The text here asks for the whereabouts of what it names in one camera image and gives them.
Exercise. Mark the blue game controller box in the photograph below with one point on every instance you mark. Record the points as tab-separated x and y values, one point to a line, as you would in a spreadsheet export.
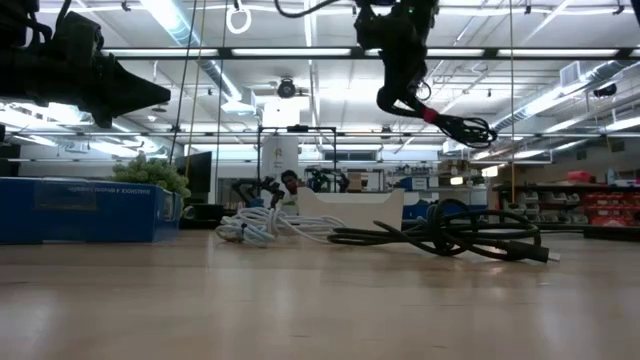
90	210

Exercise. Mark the shelf with red bins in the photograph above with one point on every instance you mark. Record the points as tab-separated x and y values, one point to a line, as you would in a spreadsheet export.
600	202

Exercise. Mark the black monitor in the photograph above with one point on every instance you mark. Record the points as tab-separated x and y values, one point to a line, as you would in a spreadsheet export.
197	172

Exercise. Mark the green artificial plant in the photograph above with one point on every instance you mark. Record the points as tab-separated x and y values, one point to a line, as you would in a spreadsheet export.
150	172

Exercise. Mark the white plastic bin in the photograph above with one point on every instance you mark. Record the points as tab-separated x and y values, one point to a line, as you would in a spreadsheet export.
350	210

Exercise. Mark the black background robot arm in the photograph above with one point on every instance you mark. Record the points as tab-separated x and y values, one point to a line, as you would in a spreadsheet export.
325	179
255	189

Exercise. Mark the person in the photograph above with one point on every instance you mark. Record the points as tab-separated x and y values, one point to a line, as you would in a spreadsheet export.
289	182

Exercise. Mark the round ceiling camera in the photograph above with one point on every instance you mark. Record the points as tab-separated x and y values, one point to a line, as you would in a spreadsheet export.
286	88

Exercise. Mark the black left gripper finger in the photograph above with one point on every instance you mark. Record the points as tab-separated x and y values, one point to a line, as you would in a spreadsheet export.
135	90
102	116

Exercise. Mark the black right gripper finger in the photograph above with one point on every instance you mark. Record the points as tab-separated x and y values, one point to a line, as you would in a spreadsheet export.
416	70
395	75

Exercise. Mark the black table frame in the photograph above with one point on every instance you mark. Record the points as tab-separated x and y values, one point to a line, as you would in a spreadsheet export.
600	231

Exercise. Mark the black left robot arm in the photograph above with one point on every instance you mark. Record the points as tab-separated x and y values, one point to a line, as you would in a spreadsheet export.
15	20

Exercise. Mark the overhead light bar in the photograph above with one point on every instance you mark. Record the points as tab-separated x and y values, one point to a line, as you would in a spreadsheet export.
300	52

